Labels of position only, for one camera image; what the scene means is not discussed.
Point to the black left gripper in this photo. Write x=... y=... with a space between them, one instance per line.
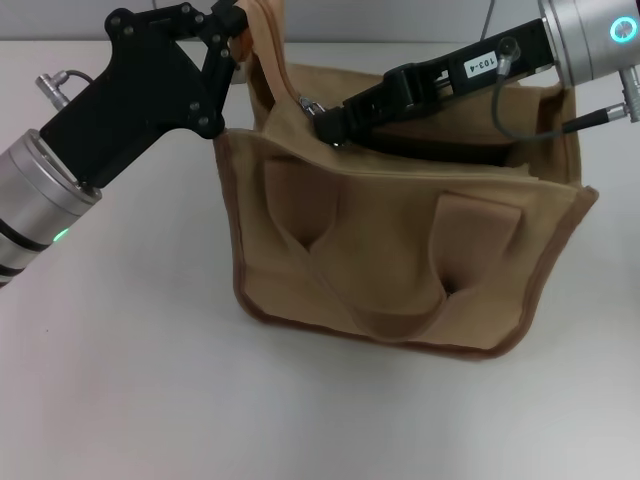
x=145 y=95

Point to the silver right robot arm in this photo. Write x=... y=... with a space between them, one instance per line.
x=595 y=40

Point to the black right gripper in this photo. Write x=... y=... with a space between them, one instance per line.
x=425 y=85

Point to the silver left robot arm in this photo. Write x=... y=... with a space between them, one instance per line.
x=35 y=215

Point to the khaki canvas food bag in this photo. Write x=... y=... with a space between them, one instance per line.
x=390 y=240

